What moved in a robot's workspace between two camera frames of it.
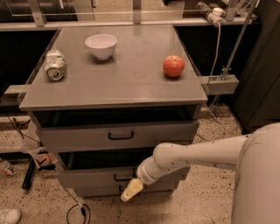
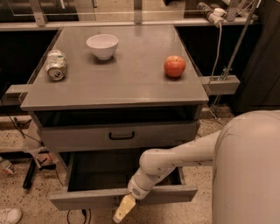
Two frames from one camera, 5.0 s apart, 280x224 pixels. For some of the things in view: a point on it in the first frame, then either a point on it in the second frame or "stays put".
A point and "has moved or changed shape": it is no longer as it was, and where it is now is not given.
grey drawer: [105, 169] has moved or changed shape
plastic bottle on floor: [6, 169] stays put
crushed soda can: [55, 65] stays put
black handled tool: [30, 170] stays put
